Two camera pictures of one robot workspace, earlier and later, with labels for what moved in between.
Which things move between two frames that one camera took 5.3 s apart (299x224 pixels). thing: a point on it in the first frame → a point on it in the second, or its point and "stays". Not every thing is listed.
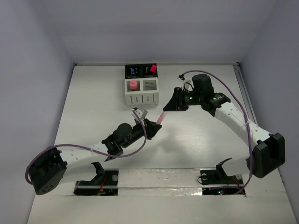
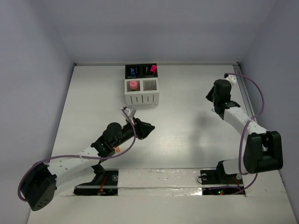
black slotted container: [141, 71] stays
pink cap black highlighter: [153, 68] stays
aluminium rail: [250, 114] stays
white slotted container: [146, 94] stays
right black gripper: [176, 102] → [208, 96]
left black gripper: [147, 129] → [138, 128]
